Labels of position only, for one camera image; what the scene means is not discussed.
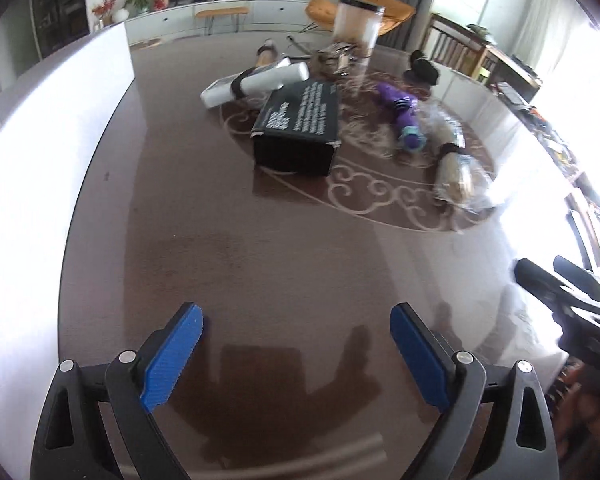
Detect bagged wooden sticks bundle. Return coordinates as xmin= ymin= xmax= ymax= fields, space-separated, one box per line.
xmin=417 ymin=101 xmax=496 ymax=214

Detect black fuzzy sock bundle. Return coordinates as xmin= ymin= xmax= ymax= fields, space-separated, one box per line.
xmin=403 ymin=50 xmax=440 ymax=87

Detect black cardboard product box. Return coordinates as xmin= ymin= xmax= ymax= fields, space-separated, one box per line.
xmin=250 ymin=79 xmax=341 ymax=177

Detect white lotion tube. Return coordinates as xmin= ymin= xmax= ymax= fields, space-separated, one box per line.
xmin=200 ymin=58 xmax=310 ymax=108

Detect gold cream tube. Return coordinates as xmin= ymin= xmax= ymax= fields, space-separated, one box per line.
xmin=254 ymin=39 xmax=279 ymax=68

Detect white storage box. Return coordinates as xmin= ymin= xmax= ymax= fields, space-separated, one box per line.
xmin=0 ymin=24 xmax=134 ymax=479

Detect wooden railing bench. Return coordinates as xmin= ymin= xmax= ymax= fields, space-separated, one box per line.
xmin=420 ymin=13 xmax=542 ymax=102

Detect clear jar black lid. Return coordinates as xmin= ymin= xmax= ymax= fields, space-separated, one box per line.
xmin=332 ymin=0 xmax=385 ymax=58

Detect red flowers in vase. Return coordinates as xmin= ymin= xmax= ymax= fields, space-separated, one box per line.
xmin=91 ymin=0 xmax=118 ymax=27

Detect orange lounge chair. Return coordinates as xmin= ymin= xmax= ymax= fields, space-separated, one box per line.
xmin=304 ymin=0 xmax=416 ymax=36

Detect white tv console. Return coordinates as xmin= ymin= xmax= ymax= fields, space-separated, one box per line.
xmin=124 ymin=0 xmax=310 ymax=46

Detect wooden bench stool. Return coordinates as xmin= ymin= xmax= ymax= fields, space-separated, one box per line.
xmin=194 ymin=6 xmax=249 ymax=36

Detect black display cabinet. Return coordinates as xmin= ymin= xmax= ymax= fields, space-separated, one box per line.
xmin=30 ymin=0 xmax=90 ymax=58

